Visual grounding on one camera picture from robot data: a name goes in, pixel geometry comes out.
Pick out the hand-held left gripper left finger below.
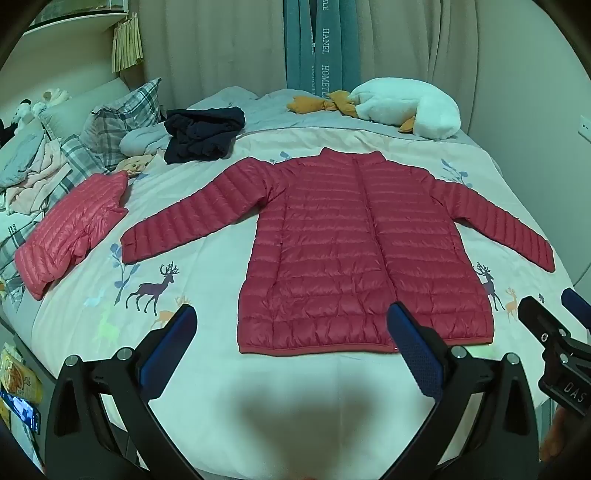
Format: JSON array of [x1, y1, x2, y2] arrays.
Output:
[[44, 304, 199, 480]]

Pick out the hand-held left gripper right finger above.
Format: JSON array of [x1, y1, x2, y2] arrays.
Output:
[[387, 302, 541, 480]]

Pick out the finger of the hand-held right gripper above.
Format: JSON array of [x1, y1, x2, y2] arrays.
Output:
[[561, 288, 591, 324], [518, 298, 573, 352]]

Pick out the red down jacket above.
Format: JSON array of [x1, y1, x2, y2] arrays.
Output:
[[121, 148, 556, 355]]

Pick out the pink crumpled clothes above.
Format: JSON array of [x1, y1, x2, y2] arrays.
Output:
[[4, 138, 72, 215]]

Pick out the person's right hand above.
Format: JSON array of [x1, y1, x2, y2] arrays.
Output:
[[540, 411, 573, 462]]

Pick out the folded pink down jacket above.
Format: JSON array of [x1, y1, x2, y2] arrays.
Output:
[[14, 171, 130, 301]]

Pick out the yellow snack packet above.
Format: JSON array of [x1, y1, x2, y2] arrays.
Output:
[[0, 344, 42, 416]]

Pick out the phone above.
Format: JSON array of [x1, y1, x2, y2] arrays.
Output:
[[0, 390, 42, 435]]

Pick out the small yellow doll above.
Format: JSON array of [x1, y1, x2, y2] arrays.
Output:
[[115, 154, 155, 176]]

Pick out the light grey garment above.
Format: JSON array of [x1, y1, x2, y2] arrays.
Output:
[[119, 124, 174, 157]]

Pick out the small plaid pillow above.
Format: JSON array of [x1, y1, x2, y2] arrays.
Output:
[[60, 134, 102, 178]]

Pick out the dark navy garment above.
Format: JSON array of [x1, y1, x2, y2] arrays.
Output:
[[164, 107, 246, 164]]

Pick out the large plaid pillow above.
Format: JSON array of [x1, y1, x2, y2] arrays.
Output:
[[81, 78, 163, 174]]

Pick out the white goose plush toy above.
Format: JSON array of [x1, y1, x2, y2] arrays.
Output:
[[286, 78, 462, 141]]

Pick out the grey-blue clothing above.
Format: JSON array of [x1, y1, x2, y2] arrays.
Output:
[[0, 131, 47, 188]]

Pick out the beige curtain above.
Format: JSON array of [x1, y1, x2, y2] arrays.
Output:
[[139, 0, 546, 139]]

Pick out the wall shelf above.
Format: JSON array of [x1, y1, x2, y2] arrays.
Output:
[[18, 0, 130, 40]]

